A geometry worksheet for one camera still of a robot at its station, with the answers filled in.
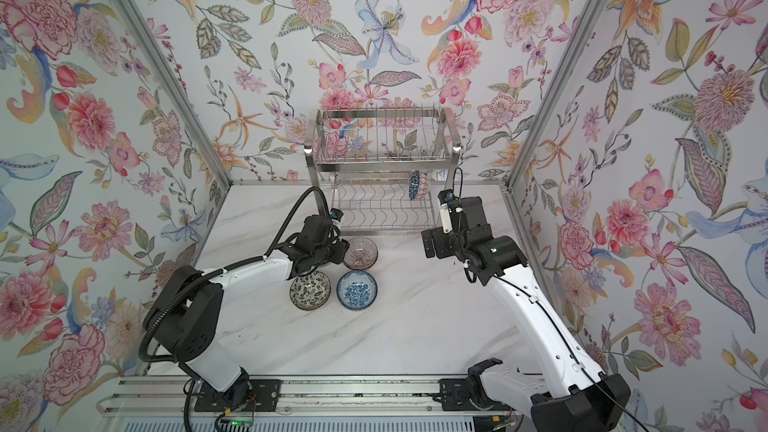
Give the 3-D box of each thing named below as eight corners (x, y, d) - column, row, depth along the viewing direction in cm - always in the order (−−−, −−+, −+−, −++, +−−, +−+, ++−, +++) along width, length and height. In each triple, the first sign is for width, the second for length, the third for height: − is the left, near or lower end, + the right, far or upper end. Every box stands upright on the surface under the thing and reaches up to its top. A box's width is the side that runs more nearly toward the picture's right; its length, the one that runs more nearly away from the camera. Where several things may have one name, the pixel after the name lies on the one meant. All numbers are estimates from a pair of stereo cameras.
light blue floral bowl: (336, 311, 88) (334, 305, 84) (340, 277, 95) (338, 270, 91) (377, 311, 88) (376, 305, 84) (377, 277, 95) (377, 270, 91)
